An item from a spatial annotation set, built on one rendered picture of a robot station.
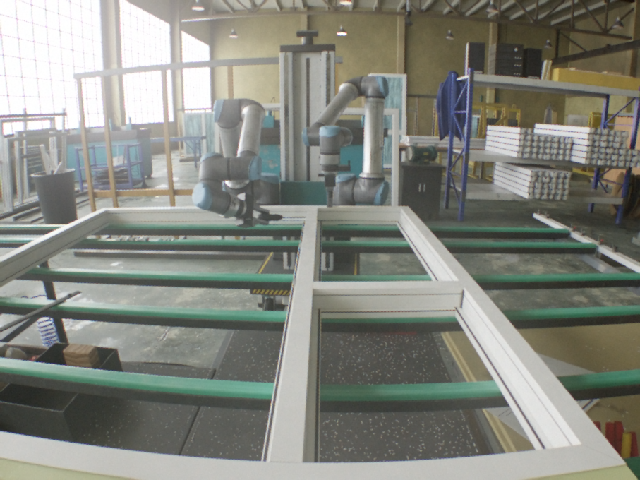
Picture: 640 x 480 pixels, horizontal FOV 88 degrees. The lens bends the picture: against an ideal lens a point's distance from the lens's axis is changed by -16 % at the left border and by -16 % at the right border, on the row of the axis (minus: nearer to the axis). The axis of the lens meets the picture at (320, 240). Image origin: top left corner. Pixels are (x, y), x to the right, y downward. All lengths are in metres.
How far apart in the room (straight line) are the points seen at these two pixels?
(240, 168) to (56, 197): 4.48
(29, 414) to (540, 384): 1.14
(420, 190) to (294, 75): 3.10
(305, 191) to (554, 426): 2.09
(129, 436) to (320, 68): 2.17
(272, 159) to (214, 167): 3.89
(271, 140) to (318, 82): 2.86
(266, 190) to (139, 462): 1.98
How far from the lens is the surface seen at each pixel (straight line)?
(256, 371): 1.25
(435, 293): 0.99
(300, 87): 2.53
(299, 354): 0.70
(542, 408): 0.70
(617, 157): 5.86
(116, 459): 0.57
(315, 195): 2.48
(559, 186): 5.64
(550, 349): 1.42
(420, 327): 0.99
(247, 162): 1.47
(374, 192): 2.23
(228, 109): 1.97
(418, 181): 5.20
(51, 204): 5.79
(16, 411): 1.21
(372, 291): 0.95
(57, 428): 1.16
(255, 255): 3.78
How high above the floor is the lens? 1.33
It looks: 18 degrees down
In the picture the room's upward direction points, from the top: straight up
